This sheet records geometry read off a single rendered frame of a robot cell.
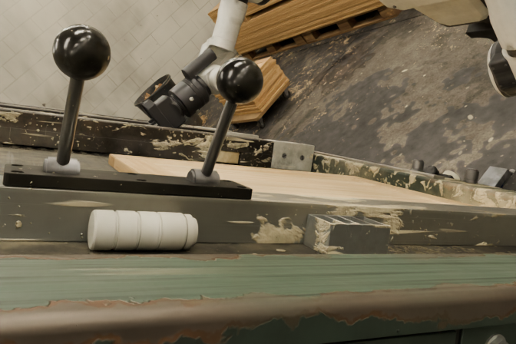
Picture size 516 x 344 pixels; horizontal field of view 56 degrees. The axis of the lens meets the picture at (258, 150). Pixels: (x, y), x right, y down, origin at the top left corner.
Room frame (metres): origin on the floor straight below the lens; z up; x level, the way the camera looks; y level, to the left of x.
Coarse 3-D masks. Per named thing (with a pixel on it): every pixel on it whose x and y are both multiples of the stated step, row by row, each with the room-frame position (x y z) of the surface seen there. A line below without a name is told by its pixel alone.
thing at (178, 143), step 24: (0, 120) 1.03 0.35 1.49; (24, 120) 1.03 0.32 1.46; (48, 120) 1.04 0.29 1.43; (96, 120) 1.06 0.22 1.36; (24, 144) 1.02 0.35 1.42; (48, 144) 1.03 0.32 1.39; (96, 144) 1.05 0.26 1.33; (120, 144) 1.06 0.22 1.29; (144, 144) 1.07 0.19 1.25; (168, 144) 1.08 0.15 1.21; (192, 144) 1.09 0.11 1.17; (240, 144) 1.12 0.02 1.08; (264, 144) 1.13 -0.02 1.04; (288, 144) 1.14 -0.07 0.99; (288, 168) 1.13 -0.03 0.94
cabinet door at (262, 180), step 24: (120, 168) 0.77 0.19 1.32; (144, 168) 0.71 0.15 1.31; (168, 168) 0.77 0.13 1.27; (192, 168) 0.80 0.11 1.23; (216, 168) 0.84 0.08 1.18; (240, 168) 0.86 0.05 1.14; (264, 168) 0.92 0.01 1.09; (264, 192) 0.60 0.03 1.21; (288, 192) 0.62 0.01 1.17; (312, 192) 0.65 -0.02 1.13; (336, 192) 0.67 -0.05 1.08; (360, 192) 0.70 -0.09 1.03; (384, 192) 0.74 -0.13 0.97; (408, 192) 0.75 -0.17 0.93
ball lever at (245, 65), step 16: (224, 64) 0.37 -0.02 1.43; (240, 64) 0.36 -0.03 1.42; (256, 64) 0.37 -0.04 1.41; (224, 80) 0.36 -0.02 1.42; (240, 80) 0.36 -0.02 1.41; (256, 80) 0.36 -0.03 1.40; (224, 96) 0.37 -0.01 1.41; (240, 96) 0.36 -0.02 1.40; (256, 96) 0.37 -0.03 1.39; (224, 112) 0.38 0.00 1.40; (224, 128) 0.38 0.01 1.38; (208, 160) 0.40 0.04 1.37; (192, 176) 0.40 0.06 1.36; (208, 176) 0.40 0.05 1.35
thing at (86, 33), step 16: (64, 32) 0.35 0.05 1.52; (80, 32) 0.34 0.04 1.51; (96, 32) 0.35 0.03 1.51; (64, 48) 0.34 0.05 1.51; (80, 48) 0.34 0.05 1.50; (96, 48) 0.34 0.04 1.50; (64, 64) 0.34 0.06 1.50; (80, 64) 0.34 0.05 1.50; (96, 64) 0.34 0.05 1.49; (80, 80) 0.36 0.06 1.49; (80, 96) 0.36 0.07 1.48; (64, 112) 0.37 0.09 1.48; (64, 128) 0.37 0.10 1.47; (64, 144) 0.37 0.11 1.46; (48, 160) 0.38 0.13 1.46; (64, 160) 0.38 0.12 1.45
